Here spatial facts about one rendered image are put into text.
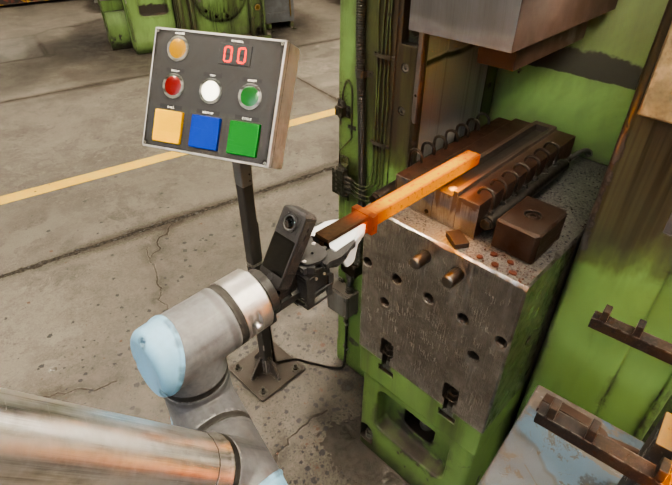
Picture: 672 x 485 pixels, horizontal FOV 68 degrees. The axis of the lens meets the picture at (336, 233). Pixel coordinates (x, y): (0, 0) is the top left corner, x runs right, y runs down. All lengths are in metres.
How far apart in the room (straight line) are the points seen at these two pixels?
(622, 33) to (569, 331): 0.65
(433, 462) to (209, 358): 1.03
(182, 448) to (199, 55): 0.91
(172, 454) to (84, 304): 1.88
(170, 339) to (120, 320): 1.64
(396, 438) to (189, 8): 4.71
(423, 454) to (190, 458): 1.08
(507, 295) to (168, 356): 0.60
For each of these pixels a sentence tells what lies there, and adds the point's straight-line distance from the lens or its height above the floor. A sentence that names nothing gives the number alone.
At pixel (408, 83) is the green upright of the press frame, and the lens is 1.17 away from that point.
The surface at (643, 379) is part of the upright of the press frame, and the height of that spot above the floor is 0.66.
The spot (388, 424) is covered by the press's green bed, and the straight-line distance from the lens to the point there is 1.60.
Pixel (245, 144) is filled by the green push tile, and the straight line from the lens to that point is 1.15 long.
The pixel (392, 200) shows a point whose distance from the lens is 0.84.
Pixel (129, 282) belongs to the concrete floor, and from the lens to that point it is 2.43.
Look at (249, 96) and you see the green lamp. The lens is 1.16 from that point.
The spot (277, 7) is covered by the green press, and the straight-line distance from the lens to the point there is 6.19.
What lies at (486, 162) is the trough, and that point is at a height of 0.99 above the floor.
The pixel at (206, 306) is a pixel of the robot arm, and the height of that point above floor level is 1.07.
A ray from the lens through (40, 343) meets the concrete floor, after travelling 2.30.
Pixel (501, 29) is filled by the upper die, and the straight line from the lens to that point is 0.86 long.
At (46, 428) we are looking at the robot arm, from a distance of 0.47.
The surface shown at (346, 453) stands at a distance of 1.72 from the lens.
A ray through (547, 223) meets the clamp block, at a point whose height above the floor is 0.98.
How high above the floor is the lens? 1.50
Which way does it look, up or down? 36 degrees down
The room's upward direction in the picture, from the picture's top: straight up
